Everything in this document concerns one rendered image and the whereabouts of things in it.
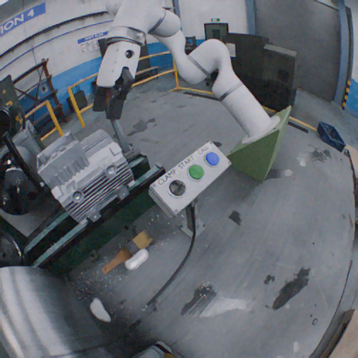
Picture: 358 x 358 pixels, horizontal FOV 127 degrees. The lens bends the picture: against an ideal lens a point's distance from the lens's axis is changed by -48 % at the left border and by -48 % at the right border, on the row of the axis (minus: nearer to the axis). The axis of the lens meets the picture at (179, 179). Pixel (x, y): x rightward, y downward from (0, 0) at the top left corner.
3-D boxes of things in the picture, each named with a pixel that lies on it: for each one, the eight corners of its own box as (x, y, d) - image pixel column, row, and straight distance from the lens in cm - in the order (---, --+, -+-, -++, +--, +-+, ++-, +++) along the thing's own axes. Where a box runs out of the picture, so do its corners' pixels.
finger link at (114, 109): (133, 88, 32) (126, 122, 32) (126, 87, 35) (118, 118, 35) (118, 85, 30) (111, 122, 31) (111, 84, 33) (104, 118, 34)
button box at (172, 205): (170, 219, 34) (176, 216, 29) (147, 193, 34) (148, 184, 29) (222, 172, 41) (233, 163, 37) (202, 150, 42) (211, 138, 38)
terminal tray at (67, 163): (55, 194, 43) (38, 173, 40) (49, 173, 52) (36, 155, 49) (91, 165, 42) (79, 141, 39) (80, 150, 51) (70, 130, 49)
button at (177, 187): (175, 201, 31) (177, 198, 29) (164, 188, 31) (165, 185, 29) (187, 191, 32) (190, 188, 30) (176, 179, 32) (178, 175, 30)
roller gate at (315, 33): (342, 106, 741) (348, 11, 791) (344, 111, 693) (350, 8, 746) (256, 72, 742) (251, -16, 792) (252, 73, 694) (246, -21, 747)
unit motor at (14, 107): (17, 186, 103) (-21, 125, 97) (20, 161, 132) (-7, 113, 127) (48, 158, 96) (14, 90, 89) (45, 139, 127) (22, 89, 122)
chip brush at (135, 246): (108, 278, 57) (106, 277, 57) (100, 266, 59) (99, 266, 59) (154, 239, 55) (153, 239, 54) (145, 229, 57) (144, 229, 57)
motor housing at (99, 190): (90, 235, 50) (48, 194, 38) (71, 197, 64) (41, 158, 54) (142, 193, 50) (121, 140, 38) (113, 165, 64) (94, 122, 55)
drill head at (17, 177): (18, 239, 79) (-22, 202, 70) (17, 186, 111) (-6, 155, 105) (55, 205, 68) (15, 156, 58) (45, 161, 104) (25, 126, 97)
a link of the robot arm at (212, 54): (222, 102, 75) (187, 64, 80) (254, 78, 76) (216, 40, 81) (219, 101, 63) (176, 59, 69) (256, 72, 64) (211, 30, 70)
